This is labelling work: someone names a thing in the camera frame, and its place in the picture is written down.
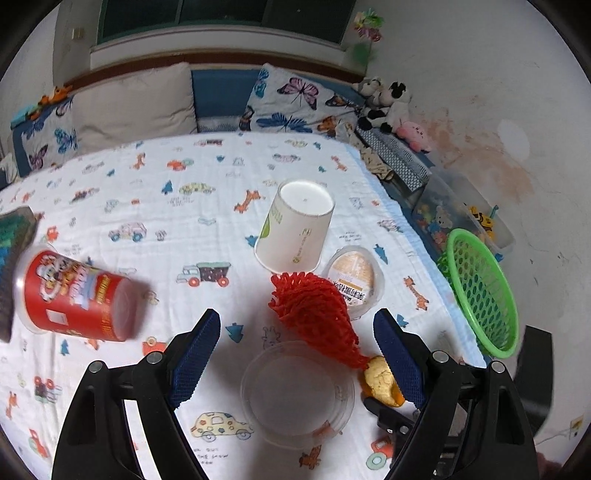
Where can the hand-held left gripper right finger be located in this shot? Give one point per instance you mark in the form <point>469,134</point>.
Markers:
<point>399,364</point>

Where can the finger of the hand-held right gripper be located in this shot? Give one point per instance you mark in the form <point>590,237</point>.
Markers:
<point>385,415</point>

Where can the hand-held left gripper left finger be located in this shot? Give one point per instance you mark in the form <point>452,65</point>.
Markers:
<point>196,364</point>

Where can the clear round plastic lid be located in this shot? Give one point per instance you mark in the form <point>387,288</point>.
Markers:
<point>295,397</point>

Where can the red foam fruit net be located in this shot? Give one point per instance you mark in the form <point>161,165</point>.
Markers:
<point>314,309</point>

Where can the small pudding cup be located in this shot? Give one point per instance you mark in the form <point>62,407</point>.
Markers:
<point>355,272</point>

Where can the green plastic basket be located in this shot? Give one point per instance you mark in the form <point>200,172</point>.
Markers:
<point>485,295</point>

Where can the red instant noodle cup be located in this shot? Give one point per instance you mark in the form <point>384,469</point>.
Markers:
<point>78,290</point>

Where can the white paper cup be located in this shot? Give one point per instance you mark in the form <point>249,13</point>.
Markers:
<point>295,230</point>

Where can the dark blurred object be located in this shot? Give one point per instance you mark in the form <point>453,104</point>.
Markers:
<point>535,369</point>

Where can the printed blanket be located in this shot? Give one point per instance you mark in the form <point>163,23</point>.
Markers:
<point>184,207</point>

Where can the yellow toy vehicle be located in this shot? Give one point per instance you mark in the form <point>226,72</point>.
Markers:
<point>482,221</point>

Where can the clear storage box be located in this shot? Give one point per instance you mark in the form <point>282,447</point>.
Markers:
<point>461,207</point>

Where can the beige patterned cloth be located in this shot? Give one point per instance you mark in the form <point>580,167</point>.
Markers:
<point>376,161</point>

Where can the grey patterned cloth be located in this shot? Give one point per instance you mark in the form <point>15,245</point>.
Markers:
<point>401,159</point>

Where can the pink plush toy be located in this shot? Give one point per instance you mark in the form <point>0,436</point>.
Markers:
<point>415,136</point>

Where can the black white cow plush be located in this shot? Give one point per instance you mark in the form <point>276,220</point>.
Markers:
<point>392,106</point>

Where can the blue cushion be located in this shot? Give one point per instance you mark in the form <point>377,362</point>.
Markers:
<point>221,97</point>

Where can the beige pillow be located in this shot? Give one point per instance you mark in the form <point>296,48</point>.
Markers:
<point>134,101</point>

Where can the small butterfly print pillow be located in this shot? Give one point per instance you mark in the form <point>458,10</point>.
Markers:
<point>46,138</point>

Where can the grey white plush toy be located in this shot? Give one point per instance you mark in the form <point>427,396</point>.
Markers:
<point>369,87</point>

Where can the large butterfly print pillow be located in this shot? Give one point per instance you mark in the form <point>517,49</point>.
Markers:
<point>295,101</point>

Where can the teal toy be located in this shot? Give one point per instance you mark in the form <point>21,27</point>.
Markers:
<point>27,115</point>

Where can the orange toy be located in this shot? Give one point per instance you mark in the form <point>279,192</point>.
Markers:
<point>55,94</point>

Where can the hanging colourful decoration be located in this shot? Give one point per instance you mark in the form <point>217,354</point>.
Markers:
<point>367,32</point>

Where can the window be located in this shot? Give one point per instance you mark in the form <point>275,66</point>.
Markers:
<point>221,18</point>

